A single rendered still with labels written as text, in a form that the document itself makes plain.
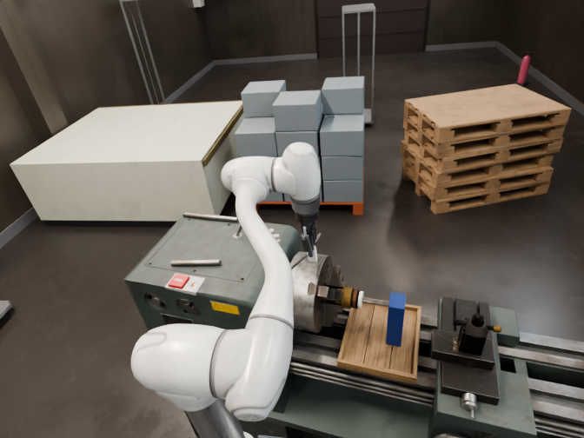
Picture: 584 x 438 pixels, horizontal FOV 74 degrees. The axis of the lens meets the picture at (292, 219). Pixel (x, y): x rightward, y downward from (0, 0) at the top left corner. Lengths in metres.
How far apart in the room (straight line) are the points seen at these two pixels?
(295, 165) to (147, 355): 0.59
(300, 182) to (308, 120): 2.45
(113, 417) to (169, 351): 2.08
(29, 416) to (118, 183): 2.08
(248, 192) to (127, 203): 3.23
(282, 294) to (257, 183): 0.36
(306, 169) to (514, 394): 1.07
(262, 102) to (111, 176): 1.63
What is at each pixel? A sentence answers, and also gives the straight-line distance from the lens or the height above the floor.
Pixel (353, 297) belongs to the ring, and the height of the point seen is 1.11.
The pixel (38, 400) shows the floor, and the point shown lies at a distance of 3.24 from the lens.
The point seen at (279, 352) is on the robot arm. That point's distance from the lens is 0.79.
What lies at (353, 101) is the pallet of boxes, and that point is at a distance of 3.83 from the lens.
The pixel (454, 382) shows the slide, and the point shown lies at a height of 0.97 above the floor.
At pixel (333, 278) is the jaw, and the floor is 1.11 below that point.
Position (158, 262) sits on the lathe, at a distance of 1.67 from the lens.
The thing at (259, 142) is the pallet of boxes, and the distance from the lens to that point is 3.69.
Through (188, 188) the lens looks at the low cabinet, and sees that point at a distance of 3.83.
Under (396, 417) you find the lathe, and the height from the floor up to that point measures 0.54.
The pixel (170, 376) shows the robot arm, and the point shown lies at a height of 1.60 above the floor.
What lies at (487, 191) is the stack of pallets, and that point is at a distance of 4.19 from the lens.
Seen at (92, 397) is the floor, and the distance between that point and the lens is 3.04.
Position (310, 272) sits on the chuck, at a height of 1.23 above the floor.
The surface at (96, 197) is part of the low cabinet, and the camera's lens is 4.39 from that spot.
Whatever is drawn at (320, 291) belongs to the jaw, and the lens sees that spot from 1.48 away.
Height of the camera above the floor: 2.25
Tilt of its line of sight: 35 degrees down
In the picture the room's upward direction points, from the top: 7 degrees counter-clockwise
